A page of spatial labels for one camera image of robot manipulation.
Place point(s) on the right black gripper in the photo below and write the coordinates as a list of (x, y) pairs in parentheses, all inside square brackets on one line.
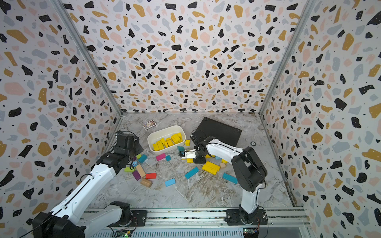
[(199, 161)]

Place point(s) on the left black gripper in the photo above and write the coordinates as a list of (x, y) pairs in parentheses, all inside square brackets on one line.
[(137, 145)]

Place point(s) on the long yellow block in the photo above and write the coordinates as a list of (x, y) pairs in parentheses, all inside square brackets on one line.
[(158, 146)]

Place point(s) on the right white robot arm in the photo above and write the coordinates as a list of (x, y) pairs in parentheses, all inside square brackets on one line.
[(249, 170)]

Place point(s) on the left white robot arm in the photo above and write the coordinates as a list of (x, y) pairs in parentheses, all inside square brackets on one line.
[(65, 220)]

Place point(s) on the black hard case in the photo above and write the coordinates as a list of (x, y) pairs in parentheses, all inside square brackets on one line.
[(209, 127)]

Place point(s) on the teal block left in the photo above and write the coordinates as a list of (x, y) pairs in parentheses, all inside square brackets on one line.
[(142, 158)]

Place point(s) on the green block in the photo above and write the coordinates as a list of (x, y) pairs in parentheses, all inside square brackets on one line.
[(129, 169)]

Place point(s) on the long tan wood block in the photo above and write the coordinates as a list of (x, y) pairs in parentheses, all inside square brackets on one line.
[(141, 171)]

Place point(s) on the white plastic bin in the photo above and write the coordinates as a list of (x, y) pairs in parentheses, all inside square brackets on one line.
[(171, 137)]

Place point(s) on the small playing card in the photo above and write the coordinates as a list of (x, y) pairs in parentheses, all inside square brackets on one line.
[(150, 124)]

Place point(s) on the yellow block pile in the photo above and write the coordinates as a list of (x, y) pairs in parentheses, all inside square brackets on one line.
[(211, 168)]

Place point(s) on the purple block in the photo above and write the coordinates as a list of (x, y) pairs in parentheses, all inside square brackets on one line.
[(136, 175)]

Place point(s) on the magenta block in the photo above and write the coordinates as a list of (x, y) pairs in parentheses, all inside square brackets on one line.
[(160, 157)]

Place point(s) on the red block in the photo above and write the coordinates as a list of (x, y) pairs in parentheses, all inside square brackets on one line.
[(151, 176)]

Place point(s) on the long teal block centre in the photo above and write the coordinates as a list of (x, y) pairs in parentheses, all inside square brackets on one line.
[(191, 173)]

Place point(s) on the long teal block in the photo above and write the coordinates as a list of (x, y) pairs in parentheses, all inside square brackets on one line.
[(191, 173), (230, 178)]

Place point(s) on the natural wood block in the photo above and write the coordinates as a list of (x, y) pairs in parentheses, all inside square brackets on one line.
[(145, 182)]

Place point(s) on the long teal block right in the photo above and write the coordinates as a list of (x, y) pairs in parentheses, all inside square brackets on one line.
[(230, 178)]

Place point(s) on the light blue block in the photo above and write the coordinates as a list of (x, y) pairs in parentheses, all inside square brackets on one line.
[(170, 182)]

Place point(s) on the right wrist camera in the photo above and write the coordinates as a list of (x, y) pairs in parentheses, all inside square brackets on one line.
[(187, 154)]

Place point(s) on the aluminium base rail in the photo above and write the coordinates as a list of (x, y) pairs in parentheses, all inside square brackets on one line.
[(271, 222)]

